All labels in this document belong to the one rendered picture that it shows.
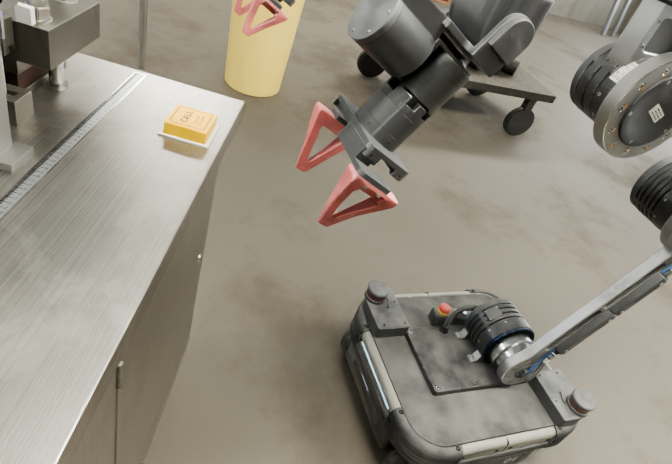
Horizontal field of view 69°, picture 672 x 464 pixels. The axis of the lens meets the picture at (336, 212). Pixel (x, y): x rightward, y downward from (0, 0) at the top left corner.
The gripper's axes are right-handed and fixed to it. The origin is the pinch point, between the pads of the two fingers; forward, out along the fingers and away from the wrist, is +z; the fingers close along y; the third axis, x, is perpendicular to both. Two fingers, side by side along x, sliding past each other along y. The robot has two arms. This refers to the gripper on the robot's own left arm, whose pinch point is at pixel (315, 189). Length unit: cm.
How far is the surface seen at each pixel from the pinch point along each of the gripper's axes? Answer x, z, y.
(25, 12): -28.1, 15.9, -37.1
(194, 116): -1.5, 14.9, -34.8
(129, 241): -8.9, 21.9, -7.1
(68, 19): -23.0, 15.0, -41.3
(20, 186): -20.0, 28.2, -17.1
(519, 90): 231, -52, -212
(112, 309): -10.3, 22.7, 3.4
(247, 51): 77, 46, -228
